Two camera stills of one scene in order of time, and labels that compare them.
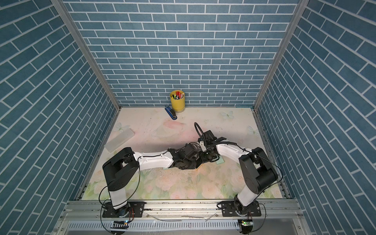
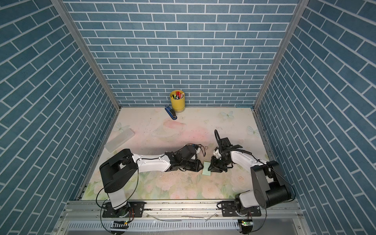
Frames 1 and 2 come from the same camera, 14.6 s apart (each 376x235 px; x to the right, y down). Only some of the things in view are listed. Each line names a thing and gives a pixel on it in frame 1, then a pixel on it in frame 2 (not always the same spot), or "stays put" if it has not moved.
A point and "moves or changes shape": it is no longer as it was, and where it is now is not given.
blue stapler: x=171 y=112 stays put
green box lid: x=221 y=160 moves or changes shape
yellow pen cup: x=177 y=100 stays put
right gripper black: x=203 y=159 -> x=214 y=167
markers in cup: x=178 y=95 stays put
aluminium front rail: x=85 y=217 stays put
